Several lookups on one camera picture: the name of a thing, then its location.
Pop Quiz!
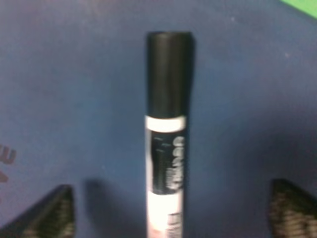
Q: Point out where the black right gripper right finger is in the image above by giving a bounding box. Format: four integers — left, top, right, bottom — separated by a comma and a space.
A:
269, 178, 317, 238

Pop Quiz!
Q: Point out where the dark blue notebook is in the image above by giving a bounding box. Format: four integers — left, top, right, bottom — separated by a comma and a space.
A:
0, 0, 317, 238

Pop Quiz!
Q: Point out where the white black marker pen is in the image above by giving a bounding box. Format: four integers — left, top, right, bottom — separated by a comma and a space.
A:
145, 31, 195, 238

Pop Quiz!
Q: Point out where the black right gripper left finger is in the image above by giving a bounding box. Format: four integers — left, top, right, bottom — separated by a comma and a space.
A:
0, 184, 75, 238

